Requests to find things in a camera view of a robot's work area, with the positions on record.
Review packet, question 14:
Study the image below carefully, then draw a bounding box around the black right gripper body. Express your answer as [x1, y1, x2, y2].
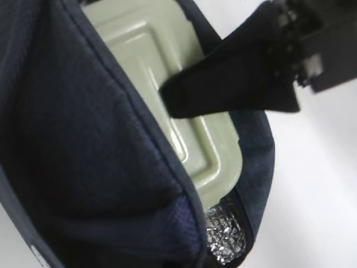
[269, 1, 356, 93]

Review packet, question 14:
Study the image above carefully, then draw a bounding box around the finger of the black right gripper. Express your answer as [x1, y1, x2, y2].
[159, 2, 300, 118]

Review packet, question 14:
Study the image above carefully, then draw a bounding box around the green lidded glass food container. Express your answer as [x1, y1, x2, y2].
[83, 1, 242, 210]

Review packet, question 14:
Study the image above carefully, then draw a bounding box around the dark navy fabric lunch bag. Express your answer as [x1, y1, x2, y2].
[1, 1, 275, 267]

